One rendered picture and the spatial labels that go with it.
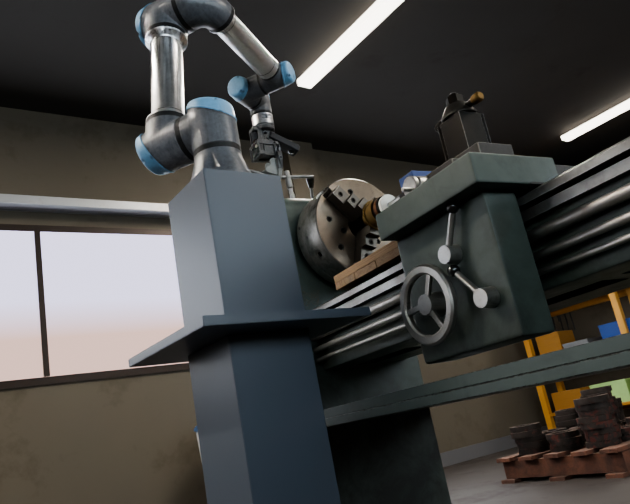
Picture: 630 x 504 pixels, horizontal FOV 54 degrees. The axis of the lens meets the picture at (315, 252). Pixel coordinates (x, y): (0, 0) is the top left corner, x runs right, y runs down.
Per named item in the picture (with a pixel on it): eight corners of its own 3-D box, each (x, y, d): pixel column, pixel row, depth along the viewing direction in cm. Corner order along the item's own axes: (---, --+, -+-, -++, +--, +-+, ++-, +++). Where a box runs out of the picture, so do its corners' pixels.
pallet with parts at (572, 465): (739, 437, 385) (713, 365, 397) (621, 478, 318) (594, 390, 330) (615, 448, 453) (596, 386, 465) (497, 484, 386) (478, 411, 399)
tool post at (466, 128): (447, 166, 140) (436, 126, 143) (472, 168, 144) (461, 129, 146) (469, 151, 134) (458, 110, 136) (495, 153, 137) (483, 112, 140)
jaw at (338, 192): (345, 227, 190) (316, 200, 189) (352, 217, 193) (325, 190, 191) (364, 213, 181) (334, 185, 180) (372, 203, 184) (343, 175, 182)
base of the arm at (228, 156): (208, 173, 139) (202, 133, 141) (180, 199, 150) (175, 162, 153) (266, 178, 148) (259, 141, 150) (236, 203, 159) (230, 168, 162)
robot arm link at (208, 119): (223, 135, 144) (215, 83, 148) (177, 154, 149) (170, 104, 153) (251, 151, 154) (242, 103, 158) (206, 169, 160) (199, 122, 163)
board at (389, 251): (336, 290, 169) (333, 276, 170) (438, 283, 187) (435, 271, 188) (400, 254, 144) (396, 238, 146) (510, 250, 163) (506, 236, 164)
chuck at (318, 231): (310, 284, 185) (294, 187, 194) (396, 282, 200) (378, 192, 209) (325, 275, 177) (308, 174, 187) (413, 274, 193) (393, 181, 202)
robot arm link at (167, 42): (178, 146, 148) (173, -22, 170) (130, 167, 154) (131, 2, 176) (209, 168, 158) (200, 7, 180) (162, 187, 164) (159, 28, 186)
